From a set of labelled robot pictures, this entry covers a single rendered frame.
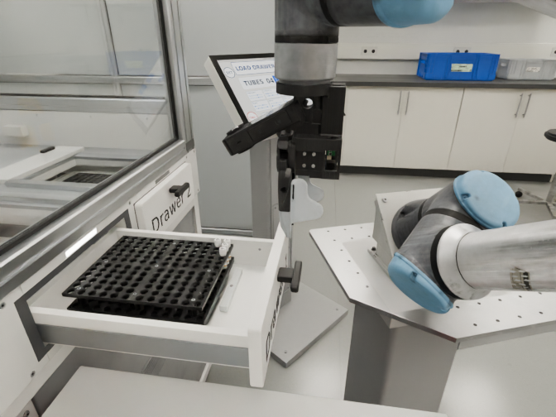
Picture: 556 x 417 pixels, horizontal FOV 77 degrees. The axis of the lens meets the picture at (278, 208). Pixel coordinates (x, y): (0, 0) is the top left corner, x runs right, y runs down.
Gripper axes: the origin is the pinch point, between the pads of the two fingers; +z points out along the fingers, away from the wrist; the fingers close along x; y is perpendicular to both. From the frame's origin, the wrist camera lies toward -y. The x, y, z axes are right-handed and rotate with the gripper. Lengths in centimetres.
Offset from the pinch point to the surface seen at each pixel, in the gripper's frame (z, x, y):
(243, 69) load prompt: -15, 81, -24
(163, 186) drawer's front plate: 7.7, 27.9, -33.0
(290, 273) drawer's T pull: 9.0, -0.3, 1.0
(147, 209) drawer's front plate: 9.6, 19.2, -33.0
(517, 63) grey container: -4, 322, 171
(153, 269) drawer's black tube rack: 10.2, -0.9, -22.1
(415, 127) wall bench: 50, 295, 86
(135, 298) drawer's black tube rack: 10.2, -8.1, -21.5
